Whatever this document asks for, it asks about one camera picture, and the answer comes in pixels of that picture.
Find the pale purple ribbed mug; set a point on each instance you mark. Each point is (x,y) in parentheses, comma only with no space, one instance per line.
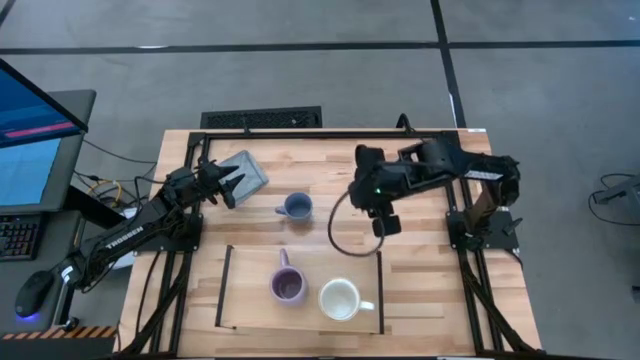
(289,287)

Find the upright computer monitor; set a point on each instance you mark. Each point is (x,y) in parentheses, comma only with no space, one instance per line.
(30,170)

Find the grey square plate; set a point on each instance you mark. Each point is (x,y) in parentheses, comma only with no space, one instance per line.
(248,172)

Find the black keyboard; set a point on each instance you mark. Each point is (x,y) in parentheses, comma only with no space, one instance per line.
(20,237)

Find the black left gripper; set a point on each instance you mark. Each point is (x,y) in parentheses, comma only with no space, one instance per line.
(206,176)

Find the black computer mouse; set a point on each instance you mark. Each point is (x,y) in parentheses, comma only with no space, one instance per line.
(35,290)

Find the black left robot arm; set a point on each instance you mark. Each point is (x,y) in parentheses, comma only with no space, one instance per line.
(125,237)

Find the black floor vent grate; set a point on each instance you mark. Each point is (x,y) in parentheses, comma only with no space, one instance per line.
(260,118)

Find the blue-grey mug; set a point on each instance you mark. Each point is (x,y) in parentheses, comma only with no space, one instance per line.
(299,207)

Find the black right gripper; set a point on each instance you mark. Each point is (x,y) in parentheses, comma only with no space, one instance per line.
(372,180)

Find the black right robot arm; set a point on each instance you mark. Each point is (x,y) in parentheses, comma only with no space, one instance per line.
(480,165)

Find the white mug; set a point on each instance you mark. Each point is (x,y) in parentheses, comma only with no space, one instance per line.
(340,300)

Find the black monitor stand base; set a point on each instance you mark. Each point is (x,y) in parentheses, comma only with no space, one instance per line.
(95,207)

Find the tilted computer monitor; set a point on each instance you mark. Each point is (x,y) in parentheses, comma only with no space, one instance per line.
(30,110)

